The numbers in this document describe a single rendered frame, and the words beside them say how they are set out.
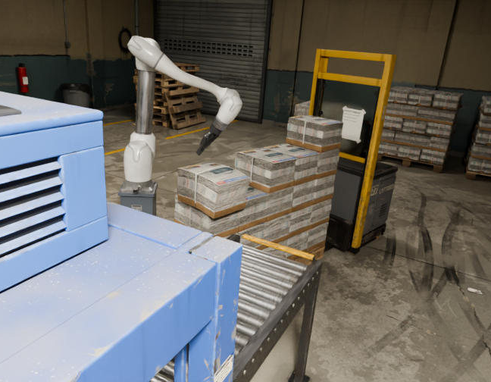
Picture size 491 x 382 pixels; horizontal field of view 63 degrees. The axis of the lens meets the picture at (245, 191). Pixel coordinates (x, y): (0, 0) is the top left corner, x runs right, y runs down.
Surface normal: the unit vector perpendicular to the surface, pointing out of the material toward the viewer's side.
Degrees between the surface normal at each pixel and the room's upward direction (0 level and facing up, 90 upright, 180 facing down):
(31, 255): 90
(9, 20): 90
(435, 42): 90
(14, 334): 0
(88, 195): 90
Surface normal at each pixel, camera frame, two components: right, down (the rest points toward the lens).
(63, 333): 0.07, -0.94
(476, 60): -0.48, 0.27
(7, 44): 0.88, 0.22
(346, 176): -0.71, 0.19
